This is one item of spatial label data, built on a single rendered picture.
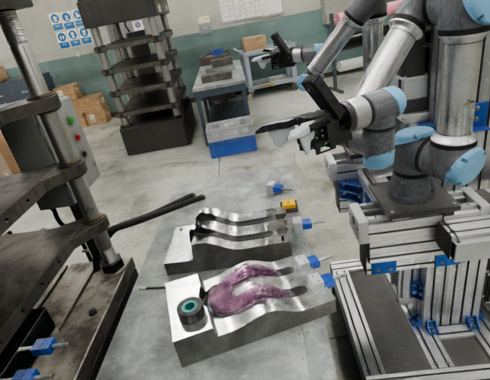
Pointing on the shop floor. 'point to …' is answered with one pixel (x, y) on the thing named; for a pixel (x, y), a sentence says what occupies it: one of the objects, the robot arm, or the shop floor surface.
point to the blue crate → (233, 146)
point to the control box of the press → (32, 145)
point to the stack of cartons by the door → (86, 105)
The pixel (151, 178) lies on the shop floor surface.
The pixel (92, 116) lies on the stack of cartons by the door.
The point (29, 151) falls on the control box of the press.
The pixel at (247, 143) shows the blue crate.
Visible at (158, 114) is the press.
